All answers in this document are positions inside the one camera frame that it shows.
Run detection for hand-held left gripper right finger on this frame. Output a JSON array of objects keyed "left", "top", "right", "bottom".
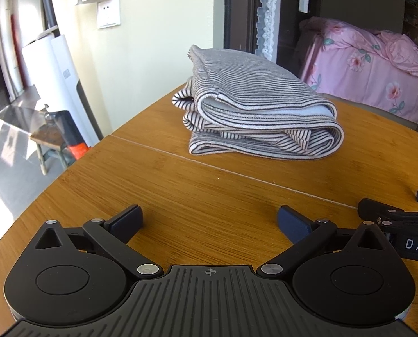
[{"left": 257, "top": 205, "right": 385, "bottom": 280}]

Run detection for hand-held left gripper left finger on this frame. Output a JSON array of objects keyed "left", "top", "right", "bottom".
[{"left": 36, "top": 204, "right": 164, "bottom": 278}]

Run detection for grey striped shirt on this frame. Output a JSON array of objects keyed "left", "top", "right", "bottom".
[{"left": 171, "top": 44, "right": 345, "bottom": 163}]

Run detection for orange object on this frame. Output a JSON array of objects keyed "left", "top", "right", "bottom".
[{"left": 69, "top": 143, "right": 91, "bottom": 161}]

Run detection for black object by stool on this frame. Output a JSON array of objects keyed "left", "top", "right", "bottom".
[{"left": 53, "top": 110, "right": 82, "bottom": 148}]

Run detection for wooden stool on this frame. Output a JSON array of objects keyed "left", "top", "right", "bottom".
[{"left": 29, "top": 124, "right": 77, "bottom": 176}]

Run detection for white flat floor appliance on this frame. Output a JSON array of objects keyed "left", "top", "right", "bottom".
[{"left": 50, "top": 34, "right": 105, "bottom": 145}]

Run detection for bed with pink floral quilt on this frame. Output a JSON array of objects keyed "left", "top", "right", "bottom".
[{"left": 298, "top": 16, "right": 418, "bottom": 124}]

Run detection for bedroom shelf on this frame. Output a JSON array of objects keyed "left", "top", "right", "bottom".
[{"left": 403, "top": 0, "right": 418, "bottom": 40}]

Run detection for white lace curtain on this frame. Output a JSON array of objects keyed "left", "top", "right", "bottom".
[{"left": 256, "top": 0, "right": 279, "bottom": 62}]

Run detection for white wall socket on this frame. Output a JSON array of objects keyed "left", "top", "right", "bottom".
[{"left": 96, "top": 0, "right": 121, "bottom": 29}]

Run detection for dark brown door frame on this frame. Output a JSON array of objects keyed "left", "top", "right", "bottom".
[{"left": 224, "top": 0, "right": 259, "bottom": 55}]

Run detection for black wall pipe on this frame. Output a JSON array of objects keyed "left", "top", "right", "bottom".
[{"left": 40, "top": 0, "right": 59, "bottom": 33}]

